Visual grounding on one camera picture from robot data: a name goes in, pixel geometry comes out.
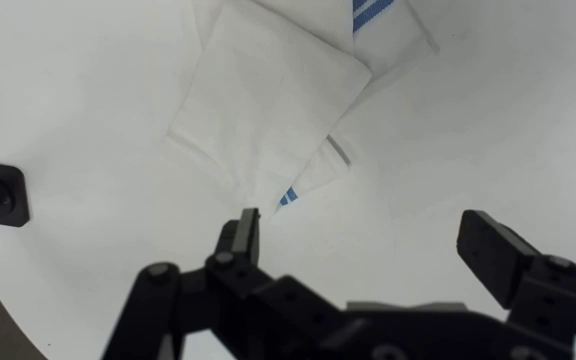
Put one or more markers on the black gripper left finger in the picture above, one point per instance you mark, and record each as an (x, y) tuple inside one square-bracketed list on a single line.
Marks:
[(234, 301)]

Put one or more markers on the white cloth with blue stripes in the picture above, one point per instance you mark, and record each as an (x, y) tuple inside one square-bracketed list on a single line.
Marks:
[(269, 101)]

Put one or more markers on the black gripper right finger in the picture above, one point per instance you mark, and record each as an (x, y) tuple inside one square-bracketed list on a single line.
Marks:
[(548, 292)]

